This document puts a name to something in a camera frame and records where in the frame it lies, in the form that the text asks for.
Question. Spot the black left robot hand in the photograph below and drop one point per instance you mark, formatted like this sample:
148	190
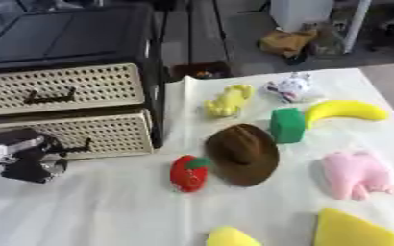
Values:
29	166

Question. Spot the pale pierced drawer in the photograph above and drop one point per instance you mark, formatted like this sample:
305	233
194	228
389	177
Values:
60	88
108	134

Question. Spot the black cabinet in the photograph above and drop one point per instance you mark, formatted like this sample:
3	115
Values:
71	32

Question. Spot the red toy strawberry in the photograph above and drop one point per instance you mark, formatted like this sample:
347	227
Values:
189	174

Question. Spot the dark box of items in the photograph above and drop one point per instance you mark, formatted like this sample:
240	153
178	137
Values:
203	71

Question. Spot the yellow toy animal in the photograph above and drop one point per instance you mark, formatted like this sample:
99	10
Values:
228	101

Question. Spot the black tripod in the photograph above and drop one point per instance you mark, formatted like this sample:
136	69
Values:
192	30

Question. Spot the yellow rounded toy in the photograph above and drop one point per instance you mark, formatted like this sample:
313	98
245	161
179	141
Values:
229	237

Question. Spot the brown toy hat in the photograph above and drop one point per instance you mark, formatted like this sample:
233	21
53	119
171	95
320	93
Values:
244	155

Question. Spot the green foam block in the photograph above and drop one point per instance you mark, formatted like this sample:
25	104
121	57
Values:
288	125

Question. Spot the white patterned soft toy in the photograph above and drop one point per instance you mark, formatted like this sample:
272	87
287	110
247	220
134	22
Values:
290	87

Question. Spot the tan bag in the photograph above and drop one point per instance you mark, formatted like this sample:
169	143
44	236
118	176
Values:
287	41

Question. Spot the yellow toy banana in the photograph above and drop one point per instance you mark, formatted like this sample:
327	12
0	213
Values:
343	110

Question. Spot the white cabinet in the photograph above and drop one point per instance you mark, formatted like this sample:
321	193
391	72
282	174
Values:
312	16

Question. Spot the yellow foam sheet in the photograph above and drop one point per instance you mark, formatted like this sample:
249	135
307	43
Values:
352	230

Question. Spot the pink soft toy pig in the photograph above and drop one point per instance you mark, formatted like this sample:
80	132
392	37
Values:
358	174

